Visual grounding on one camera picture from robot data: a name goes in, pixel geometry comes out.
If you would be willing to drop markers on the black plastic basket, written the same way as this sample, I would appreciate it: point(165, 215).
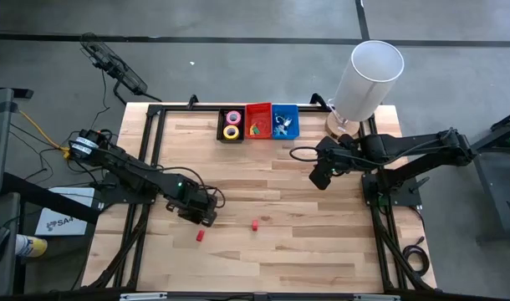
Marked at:
point(219, 125)

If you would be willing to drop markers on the small red toy block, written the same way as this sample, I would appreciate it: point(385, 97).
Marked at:
point(255, 226)

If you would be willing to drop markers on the green stapler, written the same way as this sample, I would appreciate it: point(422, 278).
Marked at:
point(257, 131)

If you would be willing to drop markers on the yellow and white spray can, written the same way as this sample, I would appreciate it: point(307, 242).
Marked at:
point(31, 246)

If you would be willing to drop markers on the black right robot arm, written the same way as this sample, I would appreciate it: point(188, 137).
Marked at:
point(414, 150)

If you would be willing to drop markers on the black metal table frame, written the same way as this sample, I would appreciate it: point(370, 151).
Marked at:
point(205, 108)

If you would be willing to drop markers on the yellow power plug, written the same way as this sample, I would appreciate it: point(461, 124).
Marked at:
point(69, 152)

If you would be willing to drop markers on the small red stapler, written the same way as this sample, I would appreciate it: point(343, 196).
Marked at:
point(200, 236)

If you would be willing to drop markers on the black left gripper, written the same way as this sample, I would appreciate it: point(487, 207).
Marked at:
point(194, 202)

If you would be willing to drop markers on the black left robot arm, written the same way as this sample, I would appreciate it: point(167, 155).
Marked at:
point(129, 169)

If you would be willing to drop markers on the yellow cylinder block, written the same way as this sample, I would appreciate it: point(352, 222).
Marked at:
point(251, 130)

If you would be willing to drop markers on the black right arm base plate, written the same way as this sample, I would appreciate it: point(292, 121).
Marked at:
point(401, 196)

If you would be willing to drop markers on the white shade table lamp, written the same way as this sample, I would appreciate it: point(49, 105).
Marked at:
point(368, 79)

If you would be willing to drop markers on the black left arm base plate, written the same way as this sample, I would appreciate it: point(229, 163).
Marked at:
point(113, 194)

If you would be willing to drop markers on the yellow tape roll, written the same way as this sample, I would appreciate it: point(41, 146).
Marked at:
point(225, 133)

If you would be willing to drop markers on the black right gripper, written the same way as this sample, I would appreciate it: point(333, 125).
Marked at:
point(334, 156)

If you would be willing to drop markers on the pink tape roll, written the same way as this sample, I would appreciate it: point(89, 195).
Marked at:
point(228, 118)

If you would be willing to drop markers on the blue plastic basket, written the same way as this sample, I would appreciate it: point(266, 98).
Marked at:
point(294, 129)

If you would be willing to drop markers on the white printed box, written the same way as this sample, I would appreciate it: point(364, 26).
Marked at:
point(64, 217)

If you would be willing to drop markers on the black diagonal beam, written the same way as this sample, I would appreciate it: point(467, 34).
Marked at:
point(50, 198)

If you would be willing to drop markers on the red plastic basket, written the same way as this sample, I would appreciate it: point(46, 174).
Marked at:
point(259, 115)

